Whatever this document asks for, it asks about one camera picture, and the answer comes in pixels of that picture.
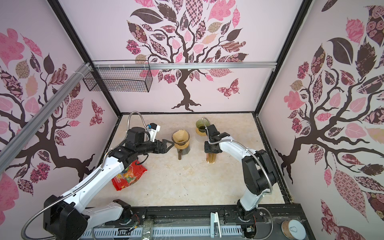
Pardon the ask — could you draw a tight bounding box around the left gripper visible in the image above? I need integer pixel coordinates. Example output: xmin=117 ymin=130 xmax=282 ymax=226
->
xmin=136 ymin=139 xmax=175 ymax=156

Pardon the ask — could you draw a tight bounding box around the orange coffee filter pack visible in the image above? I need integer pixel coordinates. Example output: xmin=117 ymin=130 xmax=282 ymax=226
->
xmin=207 ymin=153 xmax=217 ymax=164

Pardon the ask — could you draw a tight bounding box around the wooden ring dripper holder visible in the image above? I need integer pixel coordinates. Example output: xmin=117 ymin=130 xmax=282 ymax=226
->
xmin=174 ymin=141 xmax=190 ymax=150

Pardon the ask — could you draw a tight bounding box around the brown paper coffee filter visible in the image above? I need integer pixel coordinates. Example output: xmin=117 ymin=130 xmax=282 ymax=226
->
xmin=172 ymin=129 xmax=189 ymax=143

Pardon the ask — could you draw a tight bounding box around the green ribbed glass dripper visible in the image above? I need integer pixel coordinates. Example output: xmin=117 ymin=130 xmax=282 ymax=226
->
xmin=196 ymin=119 xmax=211 ymax=133

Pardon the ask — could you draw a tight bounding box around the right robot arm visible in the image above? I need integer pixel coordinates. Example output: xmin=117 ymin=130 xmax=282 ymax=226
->
xmin=204 ymin=125 xmax=278 ymax=222

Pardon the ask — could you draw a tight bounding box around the red snack bag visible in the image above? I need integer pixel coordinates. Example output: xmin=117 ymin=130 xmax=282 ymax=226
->
xmin=112 ymin=161 xmax=147 ymax=191

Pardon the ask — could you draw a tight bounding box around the white stapler tool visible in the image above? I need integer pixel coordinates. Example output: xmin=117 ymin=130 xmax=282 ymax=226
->
xmin=210 ymin=212 xmax=222 ymax=239

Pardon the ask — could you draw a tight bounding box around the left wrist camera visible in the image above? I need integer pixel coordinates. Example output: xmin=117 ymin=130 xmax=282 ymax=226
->
xmin=147 ymin=123 xmax=161 ymax=142

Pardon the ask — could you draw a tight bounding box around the black wire basket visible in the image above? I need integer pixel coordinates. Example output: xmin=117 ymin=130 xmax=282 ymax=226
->
xmin=83 ymin=60 xmax=153 ymax=93

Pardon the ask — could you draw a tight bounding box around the aluminium rail back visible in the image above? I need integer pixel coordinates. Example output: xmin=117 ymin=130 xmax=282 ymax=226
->
xmin=94 ymin=62 xmax=277 ymax=70

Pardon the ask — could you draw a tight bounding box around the aluminium rail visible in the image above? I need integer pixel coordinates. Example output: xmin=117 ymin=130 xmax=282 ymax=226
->
xmin=1 ymin=63 xmax=91 ymax=173
xmin=94 ymin=62 xmax=277 ymax=70

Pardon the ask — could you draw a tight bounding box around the white slotted cable duct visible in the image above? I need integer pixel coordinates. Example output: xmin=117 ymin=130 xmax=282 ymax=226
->
xmin=80 ymin=226 xmax=243 ymax=240

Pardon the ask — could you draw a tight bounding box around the aluminium rail left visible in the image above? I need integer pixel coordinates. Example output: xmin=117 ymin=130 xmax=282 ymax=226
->
xmin=1 ymin=63 xmax=91 ymax=173

